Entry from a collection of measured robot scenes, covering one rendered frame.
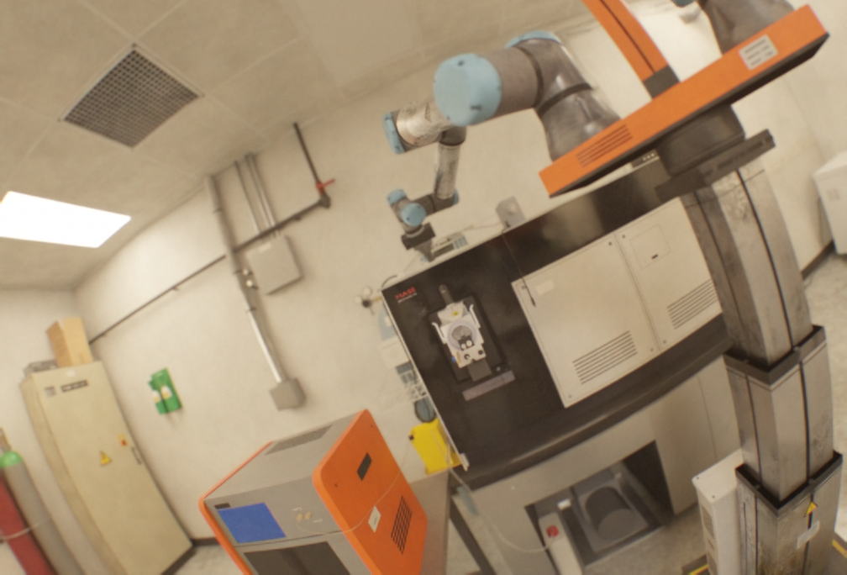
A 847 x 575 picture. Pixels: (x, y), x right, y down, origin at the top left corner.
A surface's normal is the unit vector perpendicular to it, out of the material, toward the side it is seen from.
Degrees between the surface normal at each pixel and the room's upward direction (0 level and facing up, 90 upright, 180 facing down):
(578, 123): 73
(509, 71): 105
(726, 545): 90
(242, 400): 90
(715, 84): 90
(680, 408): 90
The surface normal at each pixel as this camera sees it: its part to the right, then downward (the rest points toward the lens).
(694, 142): -0.76, 0.29
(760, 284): -0.19, -0.01
